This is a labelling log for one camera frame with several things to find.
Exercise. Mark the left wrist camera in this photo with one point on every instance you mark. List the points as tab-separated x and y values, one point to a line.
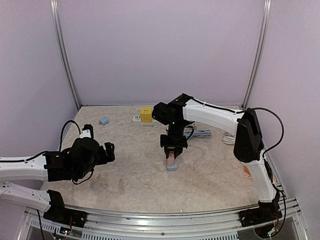
87	131

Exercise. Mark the front aluminium rail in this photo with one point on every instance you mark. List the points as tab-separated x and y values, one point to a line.
116	225

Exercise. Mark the right aluminium frame post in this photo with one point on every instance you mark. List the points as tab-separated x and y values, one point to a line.
258	53

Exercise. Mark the yellow cube socket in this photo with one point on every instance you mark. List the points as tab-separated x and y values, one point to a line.
146	114

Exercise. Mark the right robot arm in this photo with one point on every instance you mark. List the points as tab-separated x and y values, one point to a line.
242	124

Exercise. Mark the blue power strip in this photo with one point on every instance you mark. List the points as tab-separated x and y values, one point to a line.
189	134

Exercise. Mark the orange power strip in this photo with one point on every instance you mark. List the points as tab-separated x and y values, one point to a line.
230	140

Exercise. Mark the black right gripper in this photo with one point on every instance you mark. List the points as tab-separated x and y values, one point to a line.
173	142

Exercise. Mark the aluminium frame post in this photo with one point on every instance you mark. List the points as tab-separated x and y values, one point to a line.
258	53
54	6

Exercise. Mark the white power strip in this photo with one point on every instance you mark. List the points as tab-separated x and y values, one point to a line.
136	121

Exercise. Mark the left aluminium frame post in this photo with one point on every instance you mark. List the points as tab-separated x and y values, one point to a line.
54	6

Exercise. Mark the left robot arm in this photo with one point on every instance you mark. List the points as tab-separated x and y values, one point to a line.
75	164

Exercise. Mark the pink plug adapter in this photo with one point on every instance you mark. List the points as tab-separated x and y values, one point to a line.
171	159

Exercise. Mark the blue plug adapter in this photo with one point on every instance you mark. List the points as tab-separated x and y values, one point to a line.
103	121

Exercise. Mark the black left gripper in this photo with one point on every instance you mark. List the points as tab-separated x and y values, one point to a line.
103	159

